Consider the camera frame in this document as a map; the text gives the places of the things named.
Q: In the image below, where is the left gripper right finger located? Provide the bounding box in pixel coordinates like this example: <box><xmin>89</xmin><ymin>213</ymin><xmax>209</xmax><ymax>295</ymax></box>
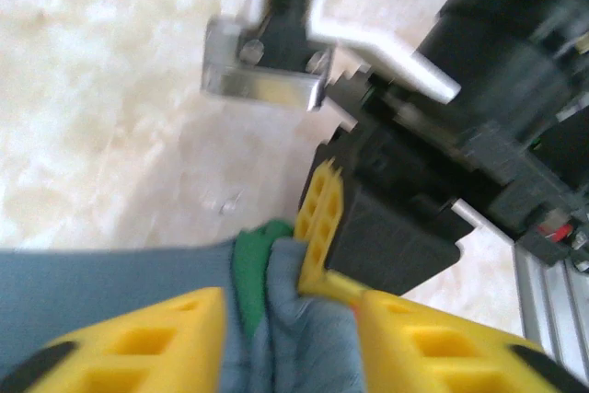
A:
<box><xmin>354</xmin><ymin>291</ymin><xmax>589</xmax><ymax>393</ymax></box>

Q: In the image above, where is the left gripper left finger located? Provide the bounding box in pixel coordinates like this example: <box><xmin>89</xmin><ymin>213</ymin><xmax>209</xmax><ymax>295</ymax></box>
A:
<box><xmin>0</xmin><ymin>286</ymin><xmax>230</xmax><ymax>393</ymax></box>

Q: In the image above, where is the grey-blue sock orange cuff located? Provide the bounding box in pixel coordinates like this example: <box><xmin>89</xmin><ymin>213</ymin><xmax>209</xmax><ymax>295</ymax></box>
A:
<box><xmin>0</xmin><ymin>217</ymin><xmax>369</xmax><ymax>393</ymax></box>

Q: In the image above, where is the right wrist white camera bracket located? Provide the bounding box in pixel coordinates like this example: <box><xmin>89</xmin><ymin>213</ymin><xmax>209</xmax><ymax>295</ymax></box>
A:
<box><xmin>250</xmin><ymin>0</ymin><xmax>463</xmax><ymax>105</ymax></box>

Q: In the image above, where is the aluminium mounting rail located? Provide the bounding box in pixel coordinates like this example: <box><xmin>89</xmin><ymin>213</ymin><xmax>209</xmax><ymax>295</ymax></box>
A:
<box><xmin>513</xmin><ymin>238</ymin><xmax>589</xmax><ymax>366</ymax></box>

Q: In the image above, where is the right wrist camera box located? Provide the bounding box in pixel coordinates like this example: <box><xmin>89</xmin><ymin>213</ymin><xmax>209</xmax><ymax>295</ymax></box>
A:
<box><xmin>200</xmin><ymin>0</ymin><xmax>335</xmax><ymax>113</ymax></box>

